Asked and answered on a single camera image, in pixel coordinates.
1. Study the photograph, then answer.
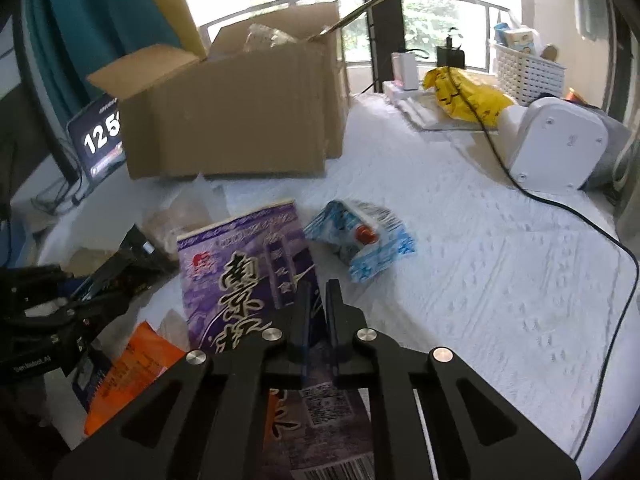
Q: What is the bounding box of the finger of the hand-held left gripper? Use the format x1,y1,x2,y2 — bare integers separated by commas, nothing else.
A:
65,225,173,311
65,285,151,356

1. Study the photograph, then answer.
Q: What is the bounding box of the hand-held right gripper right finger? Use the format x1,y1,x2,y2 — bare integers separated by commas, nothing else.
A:
324,279,582,480

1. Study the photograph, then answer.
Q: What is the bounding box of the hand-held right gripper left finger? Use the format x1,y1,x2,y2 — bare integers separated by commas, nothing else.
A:
52,280,313,480

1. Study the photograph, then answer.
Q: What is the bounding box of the orange snack packet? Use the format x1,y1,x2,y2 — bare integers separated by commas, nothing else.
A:
82,321,188,438

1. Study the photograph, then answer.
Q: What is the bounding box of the clear plastic bag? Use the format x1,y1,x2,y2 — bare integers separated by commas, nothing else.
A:
142,195,226,261

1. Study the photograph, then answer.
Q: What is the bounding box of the blue and white snack packet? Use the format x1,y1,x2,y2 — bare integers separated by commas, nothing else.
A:
303,200,418,283

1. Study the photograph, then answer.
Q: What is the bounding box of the purple snack packet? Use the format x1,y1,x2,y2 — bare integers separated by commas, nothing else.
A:
176,199,381,480

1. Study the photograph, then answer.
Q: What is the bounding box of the cardboard box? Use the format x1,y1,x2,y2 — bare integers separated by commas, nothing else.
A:
86,0,431,181

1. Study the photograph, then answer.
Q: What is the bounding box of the dark blue snack packet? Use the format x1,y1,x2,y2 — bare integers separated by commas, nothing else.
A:
71,345,113,411

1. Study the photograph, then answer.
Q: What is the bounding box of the black tablet clock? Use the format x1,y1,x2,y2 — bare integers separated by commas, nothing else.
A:
66,92,127,185

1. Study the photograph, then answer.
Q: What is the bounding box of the white paper stack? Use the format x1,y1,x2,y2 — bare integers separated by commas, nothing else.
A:
382,82,501,133

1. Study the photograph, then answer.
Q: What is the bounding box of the teal curtain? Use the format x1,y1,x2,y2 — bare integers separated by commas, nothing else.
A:
22,0,181,126

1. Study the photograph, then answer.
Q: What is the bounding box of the white power bank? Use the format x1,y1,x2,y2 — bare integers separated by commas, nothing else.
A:
391,51,418,91

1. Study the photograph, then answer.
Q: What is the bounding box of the yellow plastic bag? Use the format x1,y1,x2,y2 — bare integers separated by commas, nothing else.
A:
424,66,516,128

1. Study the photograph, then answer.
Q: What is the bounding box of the clear snack packet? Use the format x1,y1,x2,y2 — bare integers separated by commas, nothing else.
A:
244,22,301,51

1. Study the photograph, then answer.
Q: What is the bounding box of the white appliance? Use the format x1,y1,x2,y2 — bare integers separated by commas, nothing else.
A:
500,96,610,192

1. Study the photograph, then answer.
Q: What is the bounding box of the black pump bottle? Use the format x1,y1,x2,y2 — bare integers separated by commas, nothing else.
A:
436,27,467,68

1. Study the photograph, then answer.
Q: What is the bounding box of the white plastic basket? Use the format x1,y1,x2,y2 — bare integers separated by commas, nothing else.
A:
492,42,567,106

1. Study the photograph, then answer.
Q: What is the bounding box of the small blue white box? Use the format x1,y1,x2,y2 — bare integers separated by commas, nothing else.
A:
495,22,538,56

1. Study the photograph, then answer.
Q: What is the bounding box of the black charging cable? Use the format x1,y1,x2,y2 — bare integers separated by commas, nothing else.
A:
30,150,88,216

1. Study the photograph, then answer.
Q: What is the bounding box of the black power cable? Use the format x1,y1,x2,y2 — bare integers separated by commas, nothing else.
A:
447,67,640,461

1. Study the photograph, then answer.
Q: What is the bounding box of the black window frame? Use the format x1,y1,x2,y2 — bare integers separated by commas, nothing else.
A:
357,0,406,96

